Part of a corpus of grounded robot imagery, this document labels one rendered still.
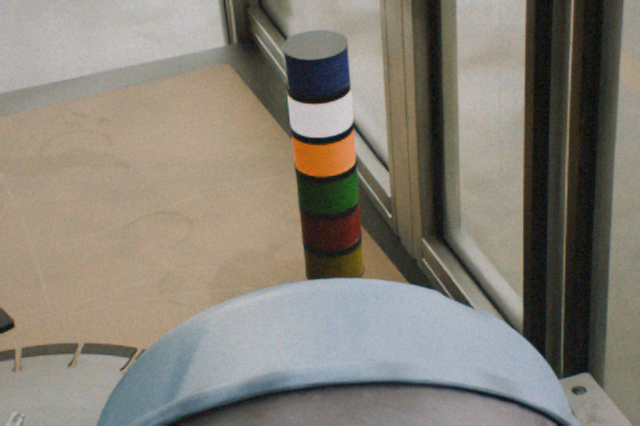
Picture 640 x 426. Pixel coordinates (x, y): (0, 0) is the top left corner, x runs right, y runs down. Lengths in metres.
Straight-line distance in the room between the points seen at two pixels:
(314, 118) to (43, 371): 0.27
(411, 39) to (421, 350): 0.99
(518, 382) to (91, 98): 1.52
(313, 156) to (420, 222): 0.43
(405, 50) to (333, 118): 0.37
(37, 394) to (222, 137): 0.73
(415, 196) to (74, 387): 0.49
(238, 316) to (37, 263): 1.19
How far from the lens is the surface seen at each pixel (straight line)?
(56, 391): 0.97
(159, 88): 1.78
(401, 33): 1.27
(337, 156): 0.93
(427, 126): 1.29
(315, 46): 0.91
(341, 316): 0.28
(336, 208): 0.95
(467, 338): 0.28
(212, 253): 1.43
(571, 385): 1.01
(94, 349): 1.00
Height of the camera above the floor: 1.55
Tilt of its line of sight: 33 degrees down
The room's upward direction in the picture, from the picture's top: 5 degrees counter-clockwise
